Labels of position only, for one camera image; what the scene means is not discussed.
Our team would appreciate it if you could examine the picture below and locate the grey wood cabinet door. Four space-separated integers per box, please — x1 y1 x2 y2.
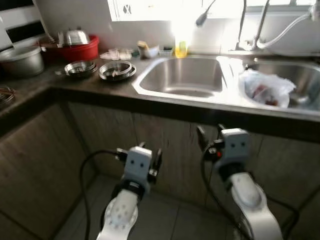
0 104 93 240
245 127 320 221
67 101 138 188
131 112 211 208

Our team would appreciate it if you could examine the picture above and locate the white plastic bag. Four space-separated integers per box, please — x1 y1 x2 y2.
238 69 297 108

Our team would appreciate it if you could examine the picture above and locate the stainless steel double sink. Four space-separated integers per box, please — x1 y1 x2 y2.
132 55 320 118

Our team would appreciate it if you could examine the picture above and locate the yellow plastic cup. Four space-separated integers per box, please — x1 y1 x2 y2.
174 41 188 58

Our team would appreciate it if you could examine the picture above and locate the small white bowl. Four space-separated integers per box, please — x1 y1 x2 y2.
140 45 161 59

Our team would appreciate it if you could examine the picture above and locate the chrome gooseneck faucet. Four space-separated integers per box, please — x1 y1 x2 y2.
196 0 273 52

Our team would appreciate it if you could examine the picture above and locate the white crumpled plastic wrapper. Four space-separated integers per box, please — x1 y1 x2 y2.
100 47 135 61

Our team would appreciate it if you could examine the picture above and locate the large red plastic basin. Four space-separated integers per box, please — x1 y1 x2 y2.
40 34 100 63

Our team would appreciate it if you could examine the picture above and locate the shiny steel pot lid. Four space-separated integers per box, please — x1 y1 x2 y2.
57 28 92 47

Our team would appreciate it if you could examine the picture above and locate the large aluminium pot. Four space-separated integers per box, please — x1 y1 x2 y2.
0 46 45 77

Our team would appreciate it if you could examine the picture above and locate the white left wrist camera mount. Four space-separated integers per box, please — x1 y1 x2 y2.
122 146 153 183

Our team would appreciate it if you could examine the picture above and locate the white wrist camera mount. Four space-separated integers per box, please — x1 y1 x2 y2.
122 146 153 183
220 128 251 166

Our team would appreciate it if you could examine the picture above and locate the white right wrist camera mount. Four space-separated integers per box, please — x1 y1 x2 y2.
220 128 251 166

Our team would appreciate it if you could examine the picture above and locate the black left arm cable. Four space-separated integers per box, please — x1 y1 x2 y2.
79 148 128 240

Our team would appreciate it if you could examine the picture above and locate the grey flexible faucet hose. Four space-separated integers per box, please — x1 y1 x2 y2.
255 5 320 50

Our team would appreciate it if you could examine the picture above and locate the white window frame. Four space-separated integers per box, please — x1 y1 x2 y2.
107 0 320 22

